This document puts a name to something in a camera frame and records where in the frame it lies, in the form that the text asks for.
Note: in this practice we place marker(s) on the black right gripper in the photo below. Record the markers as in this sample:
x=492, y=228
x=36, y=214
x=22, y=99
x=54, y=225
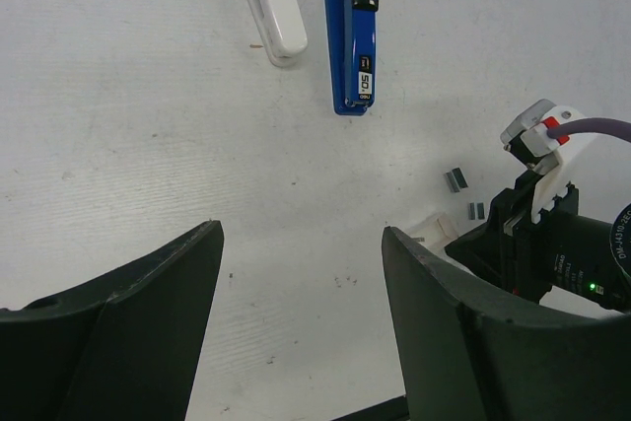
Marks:
x=514, y=254

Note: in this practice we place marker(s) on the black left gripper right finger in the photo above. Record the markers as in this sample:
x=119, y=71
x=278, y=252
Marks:
x=470, y=351

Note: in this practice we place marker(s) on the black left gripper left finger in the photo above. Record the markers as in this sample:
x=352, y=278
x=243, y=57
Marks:
x=122, y=346

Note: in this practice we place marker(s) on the small staple strip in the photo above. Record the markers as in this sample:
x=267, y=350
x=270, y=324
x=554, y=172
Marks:
x=476, y=211

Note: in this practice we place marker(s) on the staple box tray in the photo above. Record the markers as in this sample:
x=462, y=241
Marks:
x=435, y=232

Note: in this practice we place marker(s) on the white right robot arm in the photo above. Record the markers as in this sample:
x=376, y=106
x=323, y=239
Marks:
x=564, y=249

